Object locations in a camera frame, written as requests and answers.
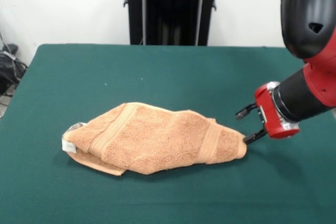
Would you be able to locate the tan terry towel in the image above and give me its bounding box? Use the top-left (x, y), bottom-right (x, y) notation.
top-left (61, 102), bottom-right (248, 176)

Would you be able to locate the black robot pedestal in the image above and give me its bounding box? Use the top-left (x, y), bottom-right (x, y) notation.
top-left (122, 0), bottom-right (230, 46)

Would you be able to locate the dark green table cloth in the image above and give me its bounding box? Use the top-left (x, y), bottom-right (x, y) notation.
top-left (0, 43), bottom-right (336, 224)

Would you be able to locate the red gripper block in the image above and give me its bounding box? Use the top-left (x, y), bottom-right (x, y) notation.
top-left (235, 81), bottom-right (300, 145)

